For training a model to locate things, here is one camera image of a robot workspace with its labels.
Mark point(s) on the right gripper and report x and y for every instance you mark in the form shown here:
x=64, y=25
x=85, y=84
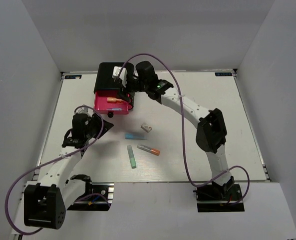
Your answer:
x=124, y=91

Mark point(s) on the left blue table label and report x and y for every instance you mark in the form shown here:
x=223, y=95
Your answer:
x=70, y=77

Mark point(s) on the right blue table label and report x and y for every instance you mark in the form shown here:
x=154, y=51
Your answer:
x=223, y=74

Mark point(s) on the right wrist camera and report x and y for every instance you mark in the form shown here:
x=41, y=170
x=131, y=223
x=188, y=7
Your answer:
x=119, y=74

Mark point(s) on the green highlighter pen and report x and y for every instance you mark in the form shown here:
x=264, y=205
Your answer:
x=131, y=157

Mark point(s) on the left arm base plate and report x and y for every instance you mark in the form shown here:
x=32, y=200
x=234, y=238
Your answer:
x=98, y=198

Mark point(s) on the pink lower drawer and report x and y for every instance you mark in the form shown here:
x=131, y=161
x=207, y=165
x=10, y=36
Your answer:
x=131, y=104

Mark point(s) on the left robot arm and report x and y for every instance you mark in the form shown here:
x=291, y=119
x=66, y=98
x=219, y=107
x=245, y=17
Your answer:
x=45, y=203

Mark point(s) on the black drawer cabinet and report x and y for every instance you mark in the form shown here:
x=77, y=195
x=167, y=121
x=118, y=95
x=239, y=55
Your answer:
x=104, y=80

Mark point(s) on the orange capped clear highlighter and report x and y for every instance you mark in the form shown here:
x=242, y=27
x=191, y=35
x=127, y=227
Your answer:
x=148, y=149

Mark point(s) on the pink top drawer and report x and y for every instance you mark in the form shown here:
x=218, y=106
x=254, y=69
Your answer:
x=101, y=105

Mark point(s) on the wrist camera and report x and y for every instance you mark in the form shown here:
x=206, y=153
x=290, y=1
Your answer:
x=119, y=74
x=84, y=110

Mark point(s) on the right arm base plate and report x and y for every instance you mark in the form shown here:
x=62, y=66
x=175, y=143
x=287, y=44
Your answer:
x=209, y=200

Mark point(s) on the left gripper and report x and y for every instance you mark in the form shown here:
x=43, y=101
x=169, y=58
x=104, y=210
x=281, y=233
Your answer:
x=104, y=126

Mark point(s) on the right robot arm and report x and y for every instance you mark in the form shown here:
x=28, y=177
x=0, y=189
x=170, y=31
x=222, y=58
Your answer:
x=210, y=125

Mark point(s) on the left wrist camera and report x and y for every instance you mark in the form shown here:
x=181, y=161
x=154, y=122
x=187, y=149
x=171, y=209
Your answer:
x=84, y=110

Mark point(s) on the blue pen refill case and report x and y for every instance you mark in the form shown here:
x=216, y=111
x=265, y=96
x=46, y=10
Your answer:
x=114, y=109

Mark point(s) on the pink drawer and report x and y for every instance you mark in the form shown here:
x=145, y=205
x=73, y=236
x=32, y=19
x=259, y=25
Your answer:
x=101, y=105
x=131, y=104

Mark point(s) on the blue highlighter pen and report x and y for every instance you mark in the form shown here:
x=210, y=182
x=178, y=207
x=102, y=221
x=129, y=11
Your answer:
x=135, y=136

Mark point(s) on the blue table label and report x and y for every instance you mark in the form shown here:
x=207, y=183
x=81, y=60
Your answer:
x=223, y=74
x=70, y=77

